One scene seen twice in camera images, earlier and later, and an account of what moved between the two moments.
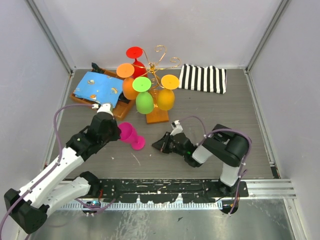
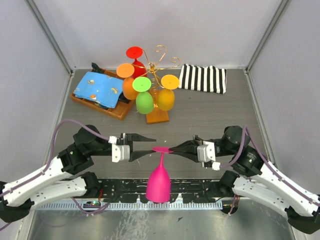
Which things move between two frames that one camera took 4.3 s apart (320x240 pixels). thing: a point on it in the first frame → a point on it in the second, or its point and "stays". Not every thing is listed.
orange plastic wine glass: [125, 70] stays
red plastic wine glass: [140, 70] stays
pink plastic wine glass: [128, 133] → [158, 187]
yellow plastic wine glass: [166, 97] stays
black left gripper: [117, 134] → [129, 138]
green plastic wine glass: [144, 100] stays
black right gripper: [162, 144] → [188, 146]
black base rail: [150, 190] stays
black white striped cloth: [207, 79] stays
